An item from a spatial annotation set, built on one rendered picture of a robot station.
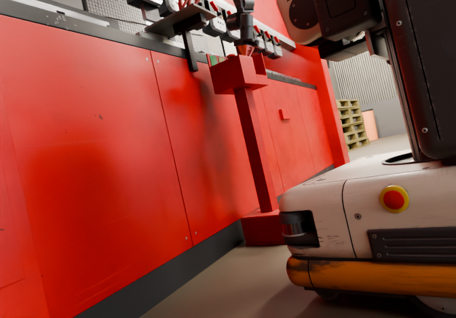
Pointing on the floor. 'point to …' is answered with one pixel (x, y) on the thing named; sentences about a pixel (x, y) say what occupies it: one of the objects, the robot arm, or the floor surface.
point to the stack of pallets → (352, 123)
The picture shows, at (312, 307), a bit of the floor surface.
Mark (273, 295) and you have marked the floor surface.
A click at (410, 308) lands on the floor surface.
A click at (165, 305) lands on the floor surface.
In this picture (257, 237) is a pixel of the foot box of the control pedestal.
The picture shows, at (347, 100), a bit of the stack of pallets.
